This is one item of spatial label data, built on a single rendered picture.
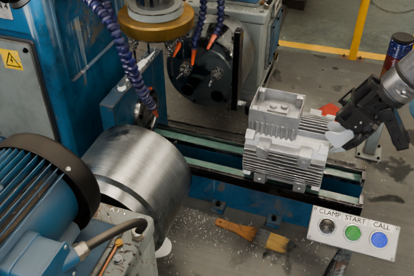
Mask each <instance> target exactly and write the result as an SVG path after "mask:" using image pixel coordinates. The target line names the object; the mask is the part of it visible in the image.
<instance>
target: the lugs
mask: <svg viewBox="0 0 414 276"><path fill-rule="evenodd" d="M327 117H331V118H334V121H335V116H334V115H328V114H327ZM255 135H256V131H255V130H253V129H246V134H245V139H248V140H254V138H255ZM329 148H330V146H328V145H323V144H320V147H319V153H318V155H321V156H328V151H329ZM242 173H243V174H247V175H251V174H252V172H251V171H247V170H243V172H242ZM320 186H321V184H320ZM311 190H315V191H318V192H319V191H320V187H319V188H318V187H314V186H311Z"/></svg>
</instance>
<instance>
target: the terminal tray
mask: <svg viewBox="0 0 414 276"><path fill-rule="evenodd" d="M261 89H264V91H262V90H261ZM299 96H302V98H299ZM305 99H306V96H305V95H301V94H295V93H291V92H285V91H279V90H275V89H269V88H264V87H259V88H258V90H257V92H256V95H255V96H254V99H253V101H252V103H251V106H250V108H249V115H248V129H253V130H255V131H256V134H257V133H258V132H259V133H260V135H262V134H264V135H265V136H267V135H270V137H272V136H275V138H277V137H280V139H283V138H285V140H288V139H289V140H290V141H291V142H292V141H293V140H296V135H297V131H298V126H299V122H300V120H301V116H302V113H303V110H304V103H305ZM254 106H257V108H254ZM293 114H297V115H296V116H293Z"/></svg>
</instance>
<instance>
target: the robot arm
mask: <svg viewBox="0 0 414 276"><path fill-rule="evenodd" d="M349 93H352V94H351V97H350V98H349V99H348V100H347V101H346V100H343V99H344V98H345V97H346V96H347V95H348V94H349ZM338 102H339V103H340V104H341V105H342V106H343V107H342V108H340V110H339V111H338V112H336V116H335V120H336V121H337V122H338V123H337V122H334V121H330V122H329V123H328V124H327V128H328V129H329V130H330V131H328V132H326V133H325V137H326V138H327V139H328V140H329V141H330V143H331V144H332V145H331V147H330V148H329V152H331V153H334V152H343V151H346V150H347V151H348V150H350V149H352V148H355V147H357V146H358V145H360V144H361V143H362V142H363V141H364V140H365V139H367V138H369V137H370V136H371V135H372V134H373V133H374V132H375V131H376V130H377V129H378V128H379V126H380V125H381V123H385V125H386V128H387V130H388V132H389V135H390V137H391V140H392V144H393V145H394V146H395V148H396V150H397V151H401V150H406V149H409V143H410V136H409V134H408V132H407V130H405V127H404V125H403V122H402V120H401V118H400V116H399V113H398V111H397V109H400V108H401V107H403V106H404V105H405V104H408V103H409V110H410V113H411V115H412V117H413V118H414V48H413V49H412V50H411V51H410V52H409V53H408V54H407V55H406V56H404V57H403V58H402V59H401V60H400V61H398V62H397V63H396V64H395V65H394V66H393V67H391V68H390V69H389V70H388V71H387V72H386V73H385V74H384V75H382V77H381V78H379V77H377V76H376V75H374V74H371V75H370V76H369V77H368V78H367V79H366V80H365V81H364V82H363V83H362V84H361V85H359V86H358V87H357V88H355V87H353V88H352V89H351V90H350V91H349V92H348V93H346V94H345V95H344V96H343V97H342V98H341V99H339V100H338Z"/></svg>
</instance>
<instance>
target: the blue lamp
mask: <svg viewBox="0 0 414 276"><path fill-rule="evenodd" d="M413 45H414V43H411V44H400V43H397V42H395V41H394V40H393V39H392V38H391V40H390V43H389V47H388V51H387V53H388V55H390V56H391V57H393V58H395V59H402V58H403V57H404V56H406V55H407V54H408V53H409V52H410V51H411V50H412V48H413Z"/></svg>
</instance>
